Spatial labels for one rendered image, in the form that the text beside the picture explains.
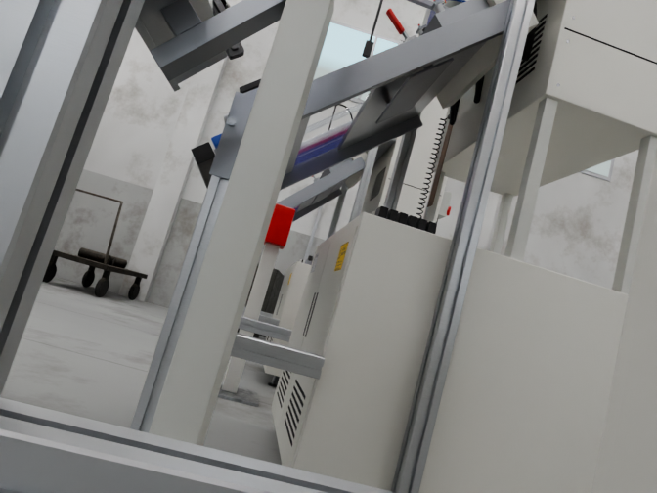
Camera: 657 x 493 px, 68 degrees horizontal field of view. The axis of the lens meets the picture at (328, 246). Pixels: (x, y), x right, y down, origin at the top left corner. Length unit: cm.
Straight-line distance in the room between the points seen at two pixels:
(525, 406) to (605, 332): 24
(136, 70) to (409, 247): 606
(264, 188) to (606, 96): 90
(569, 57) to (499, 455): 88
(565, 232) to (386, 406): 619
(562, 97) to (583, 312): 48
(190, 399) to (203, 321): 9
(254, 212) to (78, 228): 586
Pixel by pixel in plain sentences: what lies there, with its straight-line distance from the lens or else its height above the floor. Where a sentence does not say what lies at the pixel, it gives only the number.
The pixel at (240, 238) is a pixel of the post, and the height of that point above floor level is 46.
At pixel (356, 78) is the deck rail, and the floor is 89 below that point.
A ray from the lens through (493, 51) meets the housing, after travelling 141.
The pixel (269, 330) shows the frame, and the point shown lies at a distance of 167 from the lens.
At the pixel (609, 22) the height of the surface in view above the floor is 122.
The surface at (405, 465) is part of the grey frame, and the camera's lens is 101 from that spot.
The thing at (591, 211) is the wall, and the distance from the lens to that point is 733.
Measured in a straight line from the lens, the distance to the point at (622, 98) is 135.
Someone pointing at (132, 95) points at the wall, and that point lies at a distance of 673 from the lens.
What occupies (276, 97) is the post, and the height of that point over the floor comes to 65.
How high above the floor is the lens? 39
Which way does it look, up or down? 8 degrees up
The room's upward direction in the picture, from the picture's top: 16 degrees clockwise
